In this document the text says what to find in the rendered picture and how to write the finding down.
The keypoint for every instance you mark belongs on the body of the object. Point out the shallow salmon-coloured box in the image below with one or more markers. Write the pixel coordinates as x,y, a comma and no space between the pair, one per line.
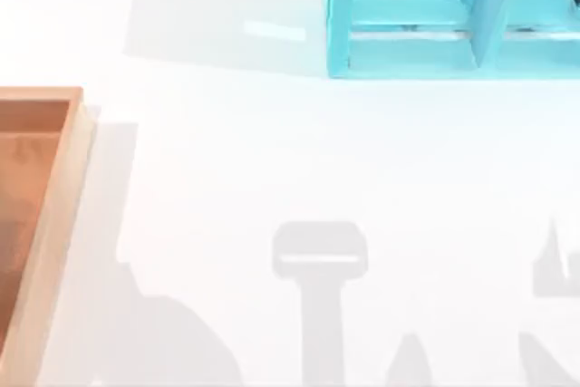
41,206

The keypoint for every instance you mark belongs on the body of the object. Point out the light blue rack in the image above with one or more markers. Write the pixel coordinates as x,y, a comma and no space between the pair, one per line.
408,56

